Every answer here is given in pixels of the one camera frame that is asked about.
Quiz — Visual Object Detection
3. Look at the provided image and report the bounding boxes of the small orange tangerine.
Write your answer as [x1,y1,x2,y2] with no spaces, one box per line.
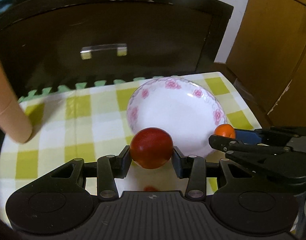
[214,124,236,139]

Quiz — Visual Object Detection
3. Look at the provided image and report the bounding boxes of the large red tomato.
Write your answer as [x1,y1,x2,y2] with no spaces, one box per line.
[130,127,173,169]

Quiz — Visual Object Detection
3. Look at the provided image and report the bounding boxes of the red cherry tomato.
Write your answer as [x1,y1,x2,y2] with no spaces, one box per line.
[144,186,158,192]

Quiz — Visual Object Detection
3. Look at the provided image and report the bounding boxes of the green checkered tablecloth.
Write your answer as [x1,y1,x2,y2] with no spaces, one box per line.
[0,72,261,224]

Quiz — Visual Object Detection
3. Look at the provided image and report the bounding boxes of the white floral porcelain bowl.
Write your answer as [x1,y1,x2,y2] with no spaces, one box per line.
[126,77,227,157]

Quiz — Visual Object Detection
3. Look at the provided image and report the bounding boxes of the brown wooden wardrobe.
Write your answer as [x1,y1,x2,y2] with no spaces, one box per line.
[227,0,306,126]

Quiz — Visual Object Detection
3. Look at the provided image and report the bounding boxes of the green foam mat edge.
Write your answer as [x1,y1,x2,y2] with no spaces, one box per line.
[17,76,169,104]

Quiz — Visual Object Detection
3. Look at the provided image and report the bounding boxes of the pink ribbed cylinder case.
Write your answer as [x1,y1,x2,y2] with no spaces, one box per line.
[0,61,33,144]

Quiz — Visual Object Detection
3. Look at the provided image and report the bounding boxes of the dark wooden cabinet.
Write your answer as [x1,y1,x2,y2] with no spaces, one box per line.
[0,0,233,97]

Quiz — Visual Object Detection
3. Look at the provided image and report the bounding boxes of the silver drawer handle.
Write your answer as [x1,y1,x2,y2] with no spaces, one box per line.
[80,43,128,60]

